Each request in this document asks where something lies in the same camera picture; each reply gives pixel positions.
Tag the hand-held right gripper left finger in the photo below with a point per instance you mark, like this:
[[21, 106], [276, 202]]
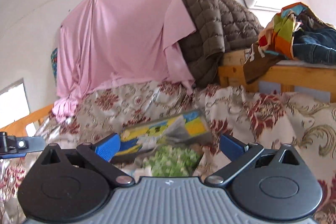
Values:
[[107, 149]]

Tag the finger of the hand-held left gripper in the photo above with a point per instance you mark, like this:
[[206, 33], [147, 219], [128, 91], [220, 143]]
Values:
[[31, 144]]

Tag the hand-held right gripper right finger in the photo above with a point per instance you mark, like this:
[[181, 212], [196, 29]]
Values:
[[232, 146]]

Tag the green patterned cloth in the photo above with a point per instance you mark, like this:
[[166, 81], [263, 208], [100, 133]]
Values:
[[173, 161]]

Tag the window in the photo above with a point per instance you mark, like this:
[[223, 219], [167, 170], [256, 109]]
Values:
[[13, 106]]

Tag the floral printed blanket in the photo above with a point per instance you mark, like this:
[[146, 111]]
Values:
[[131, 106]]

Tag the grey mesh cloth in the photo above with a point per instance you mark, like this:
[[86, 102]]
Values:
[[181, 132]]

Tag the brown cloth with white print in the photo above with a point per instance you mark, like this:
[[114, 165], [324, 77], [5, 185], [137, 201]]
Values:
[[257, 66]]

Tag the pink hanging sheet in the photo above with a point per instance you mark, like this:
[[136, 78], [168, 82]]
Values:
[[118, 29]]

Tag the brown quilted jacket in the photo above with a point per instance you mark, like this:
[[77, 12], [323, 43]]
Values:
[[218, 24]]

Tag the colourful patchwork cloth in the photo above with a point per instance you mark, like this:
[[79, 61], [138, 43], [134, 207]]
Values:
[[281, 29]]

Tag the blue jeans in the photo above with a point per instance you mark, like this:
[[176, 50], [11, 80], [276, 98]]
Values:
[[315, 45]]

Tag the orange wooden bed rail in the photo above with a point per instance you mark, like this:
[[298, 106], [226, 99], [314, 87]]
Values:
[[15, 130]]

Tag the colourful wall hanging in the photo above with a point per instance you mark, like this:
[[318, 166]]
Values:
[[54, 66]]

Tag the wooden bunk bed frame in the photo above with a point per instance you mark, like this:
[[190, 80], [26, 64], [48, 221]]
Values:
[[288, 73]]

